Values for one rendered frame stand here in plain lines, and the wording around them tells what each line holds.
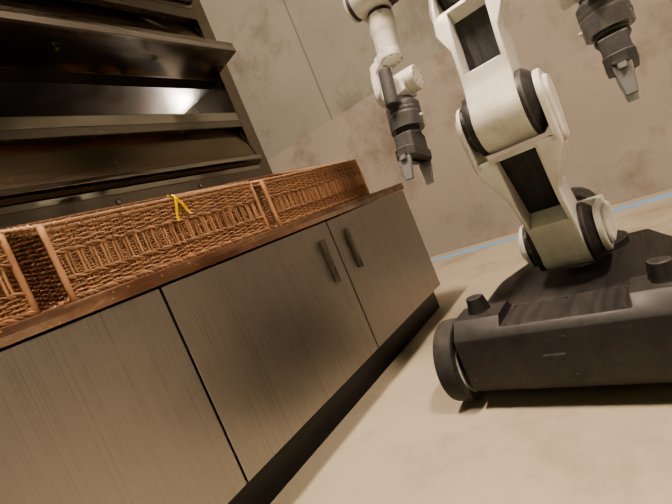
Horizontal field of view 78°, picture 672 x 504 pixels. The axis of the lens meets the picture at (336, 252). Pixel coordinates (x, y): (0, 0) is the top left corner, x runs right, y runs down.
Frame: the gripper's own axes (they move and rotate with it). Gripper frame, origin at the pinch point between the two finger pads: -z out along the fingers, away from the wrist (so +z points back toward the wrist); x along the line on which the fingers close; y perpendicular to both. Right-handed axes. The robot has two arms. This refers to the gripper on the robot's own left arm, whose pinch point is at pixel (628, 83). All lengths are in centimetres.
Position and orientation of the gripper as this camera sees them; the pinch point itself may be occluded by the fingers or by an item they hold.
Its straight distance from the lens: 106.7
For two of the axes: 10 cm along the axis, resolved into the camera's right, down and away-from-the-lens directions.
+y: 7.4, -2.6, -6.1
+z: -3.1, -9.5, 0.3
